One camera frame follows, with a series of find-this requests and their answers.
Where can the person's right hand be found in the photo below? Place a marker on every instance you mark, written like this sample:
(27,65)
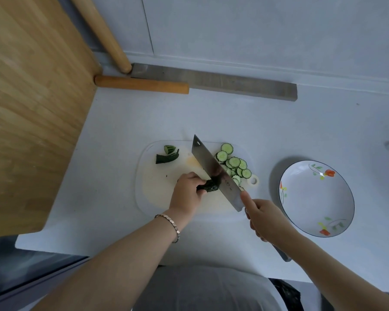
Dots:
(269,220)

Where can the person's left hand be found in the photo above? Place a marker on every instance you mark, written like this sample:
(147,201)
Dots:
(184,195)

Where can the dark green cucumber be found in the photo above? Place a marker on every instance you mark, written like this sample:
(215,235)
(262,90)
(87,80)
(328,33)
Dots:
(212,186)

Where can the translucent plastic cutting board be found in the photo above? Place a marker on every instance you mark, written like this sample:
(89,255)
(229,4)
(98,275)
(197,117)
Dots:
(152,191)

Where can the steel cleaver knife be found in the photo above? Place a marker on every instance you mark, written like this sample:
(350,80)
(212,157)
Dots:
(207,161)

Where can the cucumber stem tip piece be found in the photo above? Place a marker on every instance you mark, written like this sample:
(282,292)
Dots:
(165,158)

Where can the striped cucumber end piece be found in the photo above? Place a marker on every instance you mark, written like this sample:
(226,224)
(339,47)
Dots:
(169,149)

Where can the white floral plate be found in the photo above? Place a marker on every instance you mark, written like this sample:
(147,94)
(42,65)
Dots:
(316,199)

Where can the pile of cucumber slices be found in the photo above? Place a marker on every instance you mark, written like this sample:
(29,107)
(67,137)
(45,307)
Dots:
(235,162)

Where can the person's right forearm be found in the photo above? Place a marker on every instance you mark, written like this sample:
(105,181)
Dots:
(343,281)

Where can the person's left forearm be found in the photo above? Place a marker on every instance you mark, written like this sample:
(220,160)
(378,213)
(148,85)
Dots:
(113,272)

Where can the short wooden rolling pin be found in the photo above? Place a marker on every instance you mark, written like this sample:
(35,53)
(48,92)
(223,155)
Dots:
(139,84)

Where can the black trash bag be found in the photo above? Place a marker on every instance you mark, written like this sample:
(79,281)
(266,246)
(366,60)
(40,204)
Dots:
(288,294)

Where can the grey shirt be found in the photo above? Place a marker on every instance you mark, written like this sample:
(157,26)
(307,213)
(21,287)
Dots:
(207,288)

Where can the long grey sharpening stone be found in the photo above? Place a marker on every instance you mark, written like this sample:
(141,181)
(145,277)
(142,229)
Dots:
(217,80)

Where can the large wooden cutting board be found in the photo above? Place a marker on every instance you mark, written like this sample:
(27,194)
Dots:
(32,116)

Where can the dark glass panel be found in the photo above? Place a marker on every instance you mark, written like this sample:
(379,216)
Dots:
(19,268)

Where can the thick light wooden rolling pin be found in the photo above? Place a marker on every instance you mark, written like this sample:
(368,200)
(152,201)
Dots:
(100,32)

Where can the grey pipe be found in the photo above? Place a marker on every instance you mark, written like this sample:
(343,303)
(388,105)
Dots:
(79,25)

